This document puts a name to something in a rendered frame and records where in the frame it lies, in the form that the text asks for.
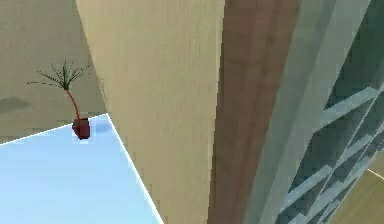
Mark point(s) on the house plant in red pot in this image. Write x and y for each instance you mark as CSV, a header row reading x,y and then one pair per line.
x,y
81,128

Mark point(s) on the grey-green lattice shelf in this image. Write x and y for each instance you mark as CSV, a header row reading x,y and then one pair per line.
x,y
320,133

